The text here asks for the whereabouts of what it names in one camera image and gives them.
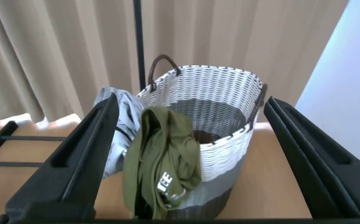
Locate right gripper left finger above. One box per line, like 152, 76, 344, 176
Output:
0, 93, 120, 222

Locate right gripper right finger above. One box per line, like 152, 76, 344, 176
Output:
263, 96, 360, 218

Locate pale grey shorts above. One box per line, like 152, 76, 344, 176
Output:
93, 86, 145, 180

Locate green long-sleeved shirt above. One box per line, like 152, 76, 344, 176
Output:
122, 106, 203, 220

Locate white laundry basket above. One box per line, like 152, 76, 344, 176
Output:
136, 54, 268, 220

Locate black clothes rack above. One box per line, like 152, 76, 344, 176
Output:
0, 0, 146, 169

